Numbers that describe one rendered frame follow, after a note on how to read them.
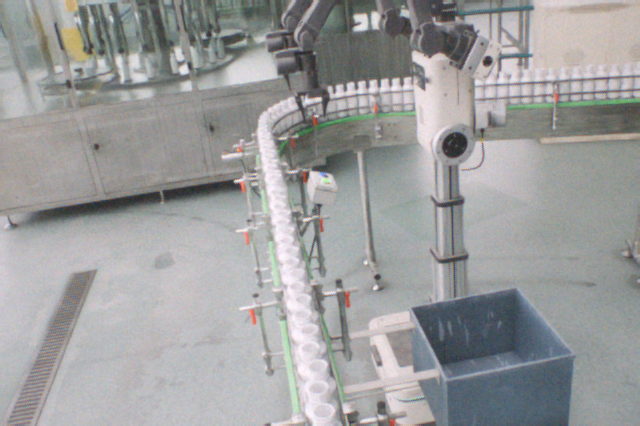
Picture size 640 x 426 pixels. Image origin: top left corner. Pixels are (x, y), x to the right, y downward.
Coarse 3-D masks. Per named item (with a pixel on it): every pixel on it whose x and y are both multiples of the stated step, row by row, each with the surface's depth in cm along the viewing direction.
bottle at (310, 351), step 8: (304, 344) 118; (312, 344) 118; (304, 352) 116; (312, 352) 115; (320, 352) 117; (304, 360) 116; (312, 360) 116; (304, 368) 117; (304, 376) 117; (304, 384) 118; (304, 392) 119; (304, 400) 121
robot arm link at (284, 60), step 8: (304, 32) 176; (304, 40) 176; (312, 40) 177; (296, 48) 181; (304, 48) 177; (312, 48) 178; (280, 56) 179; (288, 56) 180; (280, 64) 179; (288, 64) 179; (280, 72) 181; (288, 72) 181
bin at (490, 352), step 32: (512, 288) 166; (416, 320) 158; (448, 320) 167; (480, 320) 169; (512, 320) 170; (544, 320) 151; (416, 352) 163; (448, 352) 171; (480, 352) 173; (512, 352) 174; (544, 352) 154; (384, 384) 139; (448, 384) 136; (480, 384) 138; (512, 384) 139; (544, 384) 141; (448, 416) 140; (480, 416) 142; (512, 416) 143; (544, 416) 145
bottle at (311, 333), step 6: (312, 324) 124; (306, 330) 124; (312, 330) 124; (318, 330) 122; (306, 336) 121; (312, 336) 121; (318, 336) 122; (306, 342) 122; (318, 342) 122; (324, 342) 125; (300, 348) 124; (324, 348) 123; (300, 354) 123; (324, 354) 123; (300, 360) 124
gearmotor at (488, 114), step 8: (480, 104) 300; (488, 104) 299; (496, 104) 298; (504, 104) 298; (480, 112) 295; (488, 112) 297; (496, 112) 297; (504, 112) 296; (480, 120) 296; (488, 120) 297; (496, 120) 298; (504, 120) 297; (480, 128) 305; (472, 168) 320
